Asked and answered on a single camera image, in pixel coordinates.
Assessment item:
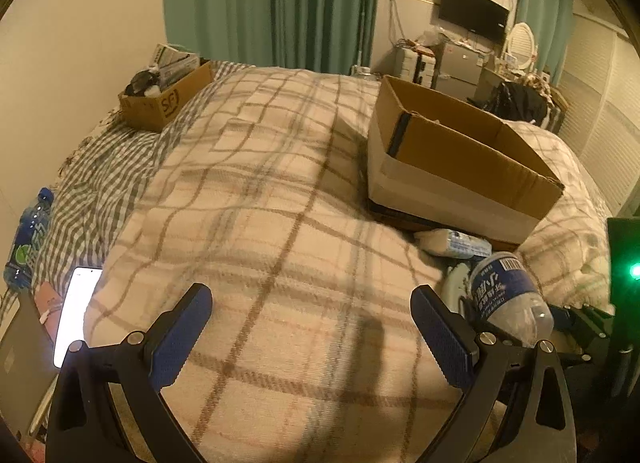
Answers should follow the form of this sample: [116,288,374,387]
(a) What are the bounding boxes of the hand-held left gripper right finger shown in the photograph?
[409,286,577,463]

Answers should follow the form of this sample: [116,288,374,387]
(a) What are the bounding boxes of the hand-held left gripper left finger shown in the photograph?
[45,283,214,463]

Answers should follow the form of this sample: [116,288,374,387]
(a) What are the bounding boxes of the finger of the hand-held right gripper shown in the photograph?
[550,304,618,369]

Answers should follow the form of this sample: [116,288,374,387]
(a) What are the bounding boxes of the clear plastic bottle blue label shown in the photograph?
[470,252,555,348]

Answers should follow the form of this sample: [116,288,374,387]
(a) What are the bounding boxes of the white round object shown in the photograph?
[446,263,476,317]

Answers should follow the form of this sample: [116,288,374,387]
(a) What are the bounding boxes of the white blue tissue packet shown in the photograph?
[414,229,493,259]

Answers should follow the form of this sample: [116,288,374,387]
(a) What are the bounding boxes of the lit smartphone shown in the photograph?
[52,267,104,370]

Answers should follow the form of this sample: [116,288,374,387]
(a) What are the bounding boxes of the pink cloth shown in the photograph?
[34,282,67,340]

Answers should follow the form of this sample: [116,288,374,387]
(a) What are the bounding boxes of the cream plaid blanket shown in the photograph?
[84,65,614,463]

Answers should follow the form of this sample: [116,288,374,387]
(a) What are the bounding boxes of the grey laptop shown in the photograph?
[0,288,59,437]

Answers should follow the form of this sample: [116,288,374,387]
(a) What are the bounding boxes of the large open cardboard box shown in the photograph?
[366,75,566,247]

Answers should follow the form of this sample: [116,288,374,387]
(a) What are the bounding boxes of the grey checkered bed sheet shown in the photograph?
[30,60,253,296]

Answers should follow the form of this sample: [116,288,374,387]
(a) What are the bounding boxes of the blue drink bottle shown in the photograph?
[4,187,55,292]

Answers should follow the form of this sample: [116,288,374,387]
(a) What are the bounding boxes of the white louvred wardrobe doors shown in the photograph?
[554,13,640,216]

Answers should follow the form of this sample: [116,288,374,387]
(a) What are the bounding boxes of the black bag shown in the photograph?
[482,80,551,124]

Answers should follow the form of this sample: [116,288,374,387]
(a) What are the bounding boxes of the small printed cardboard box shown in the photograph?
[118,60,215,132]

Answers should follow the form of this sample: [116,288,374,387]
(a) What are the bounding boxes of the dark cloth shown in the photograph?
[124,70,164,96]

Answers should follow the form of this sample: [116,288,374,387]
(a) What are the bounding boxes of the white green carton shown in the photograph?
[150,43,201,87]

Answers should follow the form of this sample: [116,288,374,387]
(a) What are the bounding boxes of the grey mini fridge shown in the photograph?
[434,40,489,100]

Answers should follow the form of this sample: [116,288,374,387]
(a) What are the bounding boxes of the white oval mirror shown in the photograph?
[502,22,539,74]

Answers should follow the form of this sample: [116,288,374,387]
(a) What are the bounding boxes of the narrow green curtain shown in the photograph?
[515,0,577,90]

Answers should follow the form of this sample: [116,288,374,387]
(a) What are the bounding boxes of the wide green curtain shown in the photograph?
[159,0,382,76]

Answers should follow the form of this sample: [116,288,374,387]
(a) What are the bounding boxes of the black wall television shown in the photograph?
[438,0,511,44]

